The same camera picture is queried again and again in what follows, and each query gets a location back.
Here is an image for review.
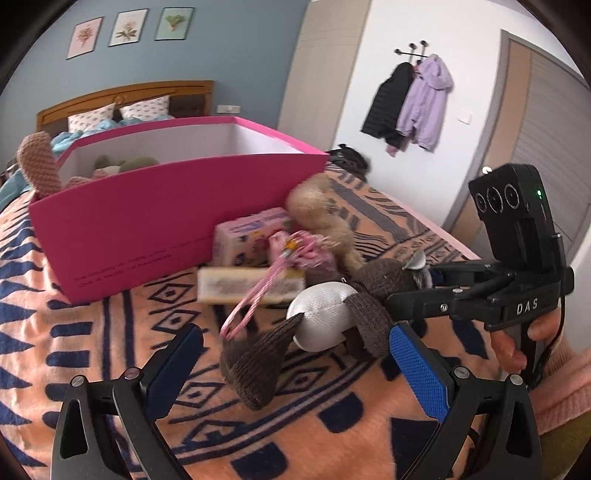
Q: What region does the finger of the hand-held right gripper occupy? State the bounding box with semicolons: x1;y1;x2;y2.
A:
385;285;505;325
431;260;516;288

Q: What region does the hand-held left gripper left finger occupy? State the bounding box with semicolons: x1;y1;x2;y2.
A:
50;323;205;480

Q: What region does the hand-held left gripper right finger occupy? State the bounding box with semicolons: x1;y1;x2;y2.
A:
389;322;544;480

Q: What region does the brown knitted plush toy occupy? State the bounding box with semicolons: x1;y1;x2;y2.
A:
219;258;432;411

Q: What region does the pink drawstring pouch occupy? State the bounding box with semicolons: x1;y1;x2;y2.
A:
221;230;342;341

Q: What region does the floral pink tissue pack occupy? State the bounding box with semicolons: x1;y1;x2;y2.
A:
213;208;296;268

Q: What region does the beige plush bear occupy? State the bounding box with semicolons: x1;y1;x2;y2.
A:
285;174;365;273

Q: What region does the pink cardboard box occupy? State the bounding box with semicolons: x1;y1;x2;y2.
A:
28;116;329;305

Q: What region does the person's right hand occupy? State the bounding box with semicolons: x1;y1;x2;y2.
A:
489;318;563;374

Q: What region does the yellow tissue pack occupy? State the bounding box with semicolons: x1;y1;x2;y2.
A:
198;267;306;304

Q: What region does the grey framed door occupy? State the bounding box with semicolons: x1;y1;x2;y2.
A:
443;30;591;278

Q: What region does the orange patterned blanket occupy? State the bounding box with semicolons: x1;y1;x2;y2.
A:
0;164;546;480

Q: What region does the purple hooded jacket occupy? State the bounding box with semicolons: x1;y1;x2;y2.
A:
385;54;454;158

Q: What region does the olive green clothing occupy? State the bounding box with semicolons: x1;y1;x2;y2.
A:
540;415;591;480

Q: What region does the black bag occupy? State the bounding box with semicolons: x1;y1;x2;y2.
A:
325;144;372;176

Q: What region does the black puffer jacket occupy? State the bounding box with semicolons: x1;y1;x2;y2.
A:
361;62;414;144

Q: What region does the grey plush bear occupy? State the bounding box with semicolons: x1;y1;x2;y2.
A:
92;155;160;174

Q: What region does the beige wardrobe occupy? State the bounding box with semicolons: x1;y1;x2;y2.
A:
277;0;372;139

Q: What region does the pink knitted plush toy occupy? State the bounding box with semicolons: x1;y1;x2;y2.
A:
17;131;63;195

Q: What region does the white patterned pillow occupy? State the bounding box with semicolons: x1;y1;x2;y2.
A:
120;95;170;121
68;102;116;132

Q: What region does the wooden headboard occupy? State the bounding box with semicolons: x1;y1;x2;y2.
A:
37;80;216;134

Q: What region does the framed pink flower print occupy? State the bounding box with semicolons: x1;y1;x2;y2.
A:
67;17;103;59

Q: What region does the framed white flower print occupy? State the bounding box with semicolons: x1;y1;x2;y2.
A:
109;9;148;47

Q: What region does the framed green leaf print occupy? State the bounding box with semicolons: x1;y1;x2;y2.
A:
154;8;191;41

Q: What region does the black wall coat rack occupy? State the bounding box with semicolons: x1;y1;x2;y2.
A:
394;41;430;63

